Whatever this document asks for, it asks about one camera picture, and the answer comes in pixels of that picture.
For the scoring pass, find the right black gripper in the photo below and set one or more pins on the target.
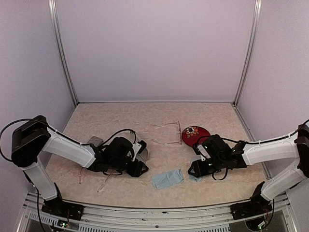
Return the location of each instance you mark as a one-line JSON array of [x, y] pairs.
[[199, 169]]

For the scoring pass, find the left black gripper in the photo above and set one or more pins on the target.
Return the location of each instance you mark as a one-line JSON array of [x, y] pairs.
[[135, 171]]

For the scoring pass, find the pink glasses case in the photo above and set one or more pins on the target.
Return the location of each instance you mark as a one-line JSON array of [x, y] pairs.
[[144, 154]]

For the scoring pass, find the large blue cleaning cloth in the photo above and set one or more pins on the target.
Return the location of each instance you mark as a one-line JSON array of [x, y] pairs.
[[167, 179]]

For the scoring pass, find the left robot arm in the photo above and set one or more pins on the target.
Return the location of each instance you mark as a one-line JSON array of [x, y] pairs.
[[35, 135]]

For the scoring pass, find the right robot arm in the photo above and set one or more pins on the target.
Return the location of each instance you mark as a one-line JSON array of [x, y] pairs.
[[216, 155]]

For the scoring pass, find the red lens sunglasses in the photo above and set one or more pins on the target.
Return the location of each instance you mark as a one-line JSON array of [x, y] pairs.
[[103, 182]]

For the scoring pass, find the small blue cleaning cloth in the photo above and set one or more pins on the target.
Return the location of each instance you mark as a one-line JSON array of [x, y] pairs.
[[192, 178]]

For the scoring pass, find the clear pink glasses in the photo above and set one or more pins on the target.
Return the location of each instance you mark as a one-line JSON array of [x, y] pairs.
[[167, 134]]

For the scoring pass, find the red floral plate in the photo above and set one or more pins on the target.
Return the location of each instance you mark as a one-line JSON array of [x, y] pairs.
[[194, 134]]

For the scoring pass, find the grey glasses case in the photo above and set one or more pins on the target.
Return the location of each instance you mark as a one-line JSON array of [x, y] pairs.
[[96, 141]]

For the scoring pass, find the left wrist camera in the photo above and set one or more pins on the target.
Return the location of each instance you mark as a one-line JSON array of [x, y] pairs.
[[138, 147]]

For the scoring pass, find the front aluminium rail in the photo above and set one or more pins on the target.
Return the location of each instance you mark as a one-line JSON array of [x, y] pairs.
[[102, 218]]

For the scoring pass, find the right aluminium frame post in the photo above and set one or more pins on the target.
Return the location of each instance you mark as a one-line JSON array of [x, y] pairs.
[[249, 52]]

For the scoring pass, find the aluminium frame post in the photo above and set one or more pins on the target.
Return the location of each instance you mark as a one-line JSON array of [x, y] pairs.
[[249, 52], [61, 52]]

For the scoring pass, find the left aluminium frame post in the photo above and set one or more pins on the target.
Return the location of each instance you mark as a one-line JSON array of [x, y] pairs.
[[61, 52]]

